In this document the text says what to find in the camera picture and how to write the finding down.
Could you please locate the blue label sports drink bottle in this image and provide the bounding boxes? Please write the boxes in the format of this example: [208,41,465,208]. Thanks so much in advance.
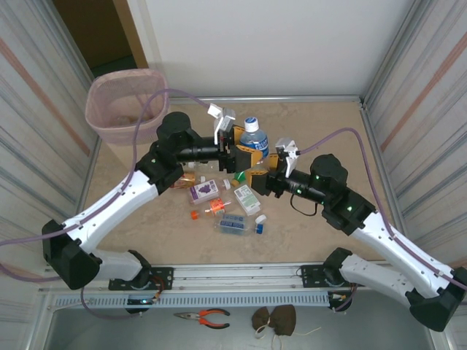
[239,115,271,163]

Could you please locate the white green label square bottle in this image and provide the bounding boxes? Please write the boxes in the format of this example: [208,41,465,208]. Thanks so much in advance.
[233,183,262,216]

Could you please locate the red gold label bottle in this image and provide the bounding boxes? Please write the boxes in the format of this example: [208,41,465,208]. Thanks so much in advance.
[180,173,207,190]

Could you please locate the purple grape label bottle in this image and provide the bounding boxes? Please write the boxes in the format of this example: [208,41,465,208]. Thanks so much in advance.
[188,179,234,205]

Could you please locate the orange label bottle orange cap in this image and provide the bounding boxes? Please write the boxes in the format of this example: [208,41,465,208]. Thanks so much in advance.
[190,196,234,220]

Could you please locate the crushed blue label bottle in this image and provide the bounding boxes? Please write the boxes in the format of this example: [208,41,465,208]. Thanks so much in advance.
[213,212,266,238]

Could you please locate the beige plastic waste bin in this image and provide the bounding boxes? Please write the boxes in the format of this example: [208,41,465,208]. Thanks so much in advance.
[85,69,170,146]

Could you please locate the brown wooden door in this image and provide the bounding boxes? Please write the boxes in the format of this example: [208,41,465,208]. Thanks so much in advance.
[53,0,150,72]

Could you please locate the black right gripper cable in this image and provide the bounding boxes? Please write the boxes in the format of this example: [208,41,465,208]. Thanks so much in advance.
[290,192,319,217]

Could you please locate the aluminium side frame rail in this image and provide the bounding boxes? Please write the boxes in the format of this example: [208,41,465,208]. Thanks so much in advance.
[359,97,415,262]
[74,136,102,219]

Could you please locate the aluminium back frame rail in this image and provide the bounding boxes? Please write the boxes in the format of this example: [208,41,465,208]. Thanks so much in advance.
[169,95,366,106]

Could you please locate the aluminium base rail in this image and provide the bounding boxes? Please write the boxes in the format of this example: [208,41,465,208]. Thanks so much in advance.
[38,259,437,292]

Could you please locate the black right mount plate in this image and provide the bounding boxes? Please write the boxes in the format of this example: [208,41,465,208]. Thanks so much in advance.
[299,264,366,289]

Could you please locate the black mount plate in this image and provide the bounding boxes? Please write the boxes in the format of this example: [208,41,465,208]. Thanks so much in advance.
[299,264,366,289]
[109,267,174,292]

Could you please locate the white slotted cable duct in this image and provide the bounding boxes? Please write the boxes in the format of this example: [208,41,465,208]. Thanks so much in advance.
[53,291,331,309]

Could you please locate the black left mount plate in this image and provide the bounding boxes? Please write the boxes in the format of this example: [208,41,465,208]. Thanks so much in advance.
[109,267,174,292]

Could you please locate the red orange wires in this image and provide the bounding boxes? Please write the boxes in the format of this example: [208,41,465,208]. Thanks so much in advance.
[151,275,166,304]

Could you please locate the brown cloth bag with string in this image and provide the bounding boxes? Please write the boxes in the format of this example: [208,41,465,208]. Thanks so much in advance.
[251,304,322,349]

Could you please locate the orange handled pliers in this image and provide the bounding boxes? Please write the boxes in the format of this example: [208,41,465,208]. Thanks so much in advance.
[174,308,231,329]

